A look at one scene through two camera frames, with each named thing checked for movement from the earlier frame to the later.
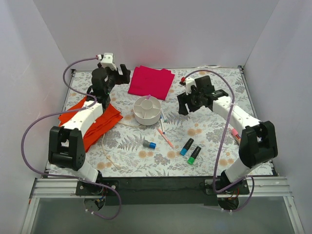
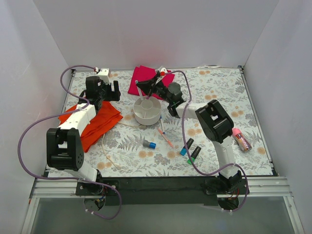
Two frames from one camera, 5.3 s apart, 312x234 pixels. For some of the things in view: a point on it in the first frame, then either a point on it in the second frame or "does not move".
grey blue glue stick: [146, 143] does not move
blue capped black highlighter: [185, 148] does not move
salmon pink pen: [165, 138] does not move
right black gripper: [187, 103] → [156, 86]
